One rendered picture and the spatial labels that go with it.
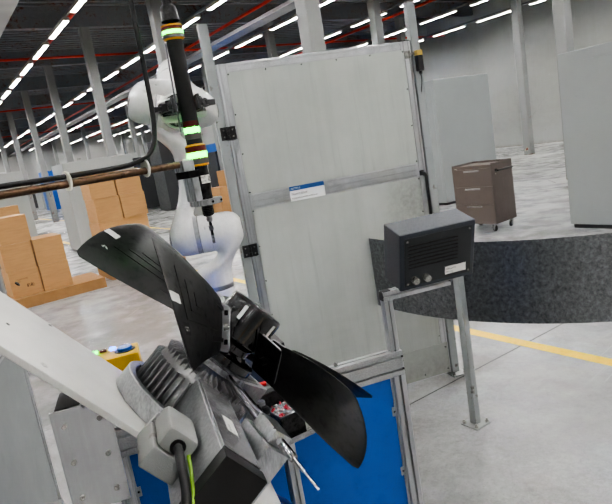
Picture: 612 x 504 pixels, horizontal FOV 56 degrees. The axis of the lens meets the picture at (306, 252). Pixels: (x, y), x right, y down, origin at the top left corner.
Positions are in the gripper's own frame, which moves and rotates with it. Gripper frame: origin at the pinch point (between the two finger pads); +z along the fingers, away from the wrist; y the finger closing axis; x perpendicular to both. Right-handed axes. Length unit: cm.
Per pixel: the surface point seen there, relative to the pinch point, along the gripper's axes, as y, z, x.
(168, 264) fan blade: 11.3, 32.6, -26.6
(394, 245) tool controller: -57, -33, -47
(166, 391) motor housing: 16, 18, -53
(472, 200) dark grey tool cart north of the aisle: -413, -548, -128
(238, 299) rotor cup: -1.3, 12.7, -39.9
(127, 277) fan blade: 18.6, 6.5, -31.9
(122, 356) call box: 26, -31, -59
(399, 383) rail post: -53, -33, -91
